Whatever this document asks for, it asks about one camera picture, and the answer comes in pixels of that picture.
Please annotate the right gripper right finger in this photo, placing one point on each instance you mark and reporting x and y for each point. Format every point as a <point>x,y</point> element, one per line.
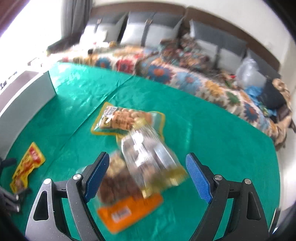
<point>246,220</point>

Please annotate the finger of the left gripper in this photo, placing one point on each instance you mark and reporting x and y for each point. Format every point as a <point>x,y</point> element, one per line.
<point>11,202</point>

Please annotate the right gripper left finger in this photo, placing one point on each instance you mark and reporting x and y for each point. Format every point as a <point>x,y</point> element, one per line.
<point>47,219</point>

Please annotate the yellow tiger-skin snack packet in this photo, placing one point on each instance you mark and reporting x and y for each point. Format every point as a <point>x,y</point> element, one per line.
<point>32,159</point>

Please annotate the orange-end nut snack packet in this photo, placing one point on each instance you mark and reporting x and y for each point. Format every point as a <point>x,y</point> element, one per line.
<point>121,201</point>

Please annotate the clear gold-end ball snack packet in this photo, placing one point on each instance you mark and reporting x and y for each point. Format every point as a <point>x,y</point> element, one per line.
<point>152,165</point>

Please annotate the white cardboard box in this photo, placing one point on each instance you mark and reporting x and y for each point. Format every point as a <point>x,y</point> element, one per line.
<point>21,99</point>

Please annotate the yellow-edged peanut snack packet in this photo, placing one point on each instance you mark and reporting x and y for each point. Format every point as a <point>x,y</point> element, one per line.
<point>116,121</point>

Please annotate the black bag on sofa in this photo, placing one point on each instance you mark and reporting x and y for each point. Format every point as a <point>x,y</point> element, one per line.
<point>271,97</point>

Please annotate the blue plastic bag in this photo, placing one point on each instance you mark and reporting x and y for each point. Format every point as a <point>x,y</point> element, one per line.
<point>254,92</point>

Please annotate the clear plastic bag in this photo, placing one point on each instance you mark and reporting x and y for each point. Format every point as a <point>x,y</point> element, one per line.
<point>248,74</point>

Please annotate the grey white sofa cushion right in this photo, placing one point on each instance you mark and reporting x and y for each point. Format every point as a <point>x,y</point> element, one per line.
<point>225,51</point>

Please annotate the grey white sofa cushion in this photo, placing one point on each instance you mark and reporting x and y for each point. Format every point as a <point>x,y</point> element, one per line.
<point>103,28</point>
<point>147,29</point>
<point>225,51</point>

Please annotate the floral sofa blanket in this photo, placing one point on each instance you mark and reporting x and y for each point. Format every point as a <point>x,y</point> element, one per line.
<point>182,65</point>

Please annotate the grey white sofa cushion left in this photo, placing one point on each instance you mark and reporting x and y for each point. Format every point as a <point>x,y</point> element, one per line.
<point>103,28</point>

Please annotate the grey white sofa cushion middle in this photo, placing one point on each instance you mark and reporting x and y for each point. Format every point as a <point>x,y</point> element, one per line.
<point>147,29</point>

